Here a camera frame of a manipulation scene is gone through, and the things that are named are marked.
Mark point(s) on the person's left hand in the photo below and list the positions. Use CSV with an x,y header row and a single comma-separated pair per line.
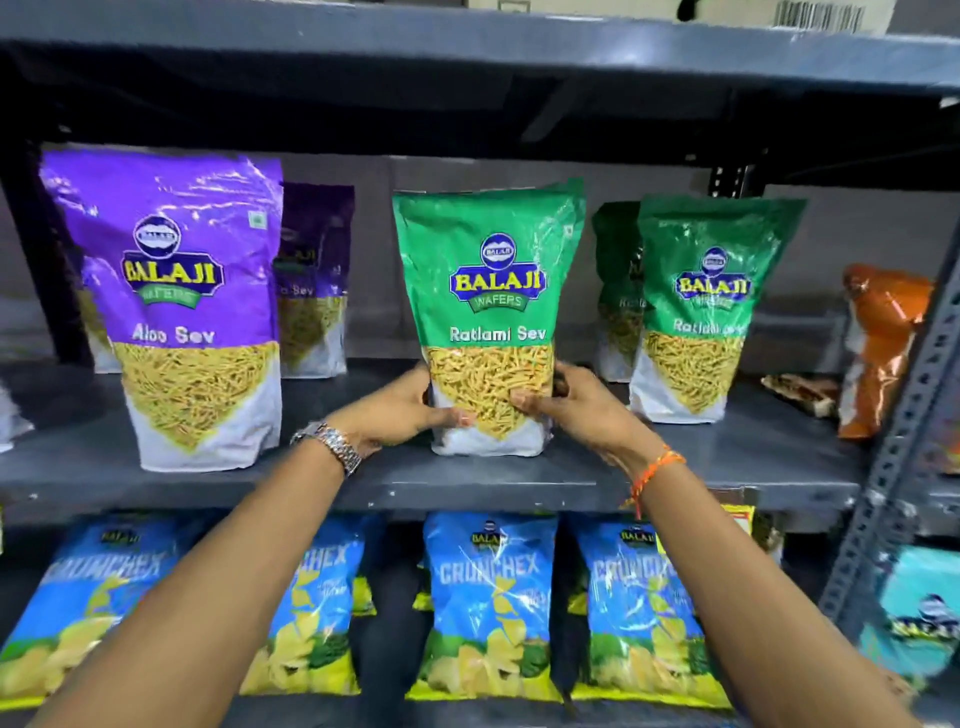
x,y
386,412

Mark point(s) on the person's right hand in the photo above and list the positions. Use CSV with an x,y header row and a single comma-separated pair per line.
x,y
589,420

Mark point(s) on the person's right thumb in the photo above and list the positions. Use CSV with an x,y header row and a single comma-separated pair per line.
x,y
532,406

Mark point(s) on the person's left thumb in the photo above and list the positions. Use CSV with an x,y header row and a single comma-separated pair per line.
x,y
452,420

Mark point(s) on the green snack packet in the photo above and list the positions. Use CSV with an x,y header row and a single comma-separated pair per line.
x,y
491,300
616,300
705,315

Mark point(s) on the person's left forearm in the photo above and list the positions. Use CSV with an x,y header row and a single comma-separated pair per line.
x,y
202,600

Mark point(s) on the person's right forearm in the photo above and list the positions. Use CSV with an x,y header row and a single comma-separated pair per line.
x,y
757,600

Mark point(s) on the silver metal wristwatch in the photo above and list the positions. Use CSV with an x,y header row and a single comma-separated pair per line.
x,y
334,442

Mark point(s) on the blue chips packet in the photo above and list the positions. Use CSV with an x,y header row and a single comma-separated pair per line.
x,y
82,600
315,622
487,600
637,622

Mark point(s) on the brown flat snack packet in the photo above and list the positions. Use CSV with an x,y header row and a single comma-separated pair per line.
x,y
802,394

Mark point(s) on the large purple snack packet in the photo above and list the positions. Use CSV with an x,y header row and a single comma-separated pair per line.
x,y
176,300

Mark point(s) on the grey metal shelf rack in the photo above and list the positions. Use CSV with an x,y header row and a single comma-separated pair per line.
x,y
480,60

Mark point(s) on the orange snack packet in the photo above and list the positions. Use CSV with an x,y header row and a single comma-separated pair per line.
x,y
877,345

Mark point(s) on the grey perforated rack upright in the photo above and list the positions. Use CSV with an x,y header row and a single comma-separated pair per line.
x,y
892,450

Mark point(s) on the cardboard box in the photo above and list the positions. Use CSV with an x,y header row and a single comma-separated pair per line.
x,y
675,11

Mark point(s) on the teal snack packet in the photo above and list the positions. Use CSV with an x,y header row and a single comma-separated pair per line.
x,y
919,615

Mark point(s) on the white plastic packet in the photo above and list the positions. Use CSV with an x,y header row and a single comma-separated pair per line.
x,y
11,416

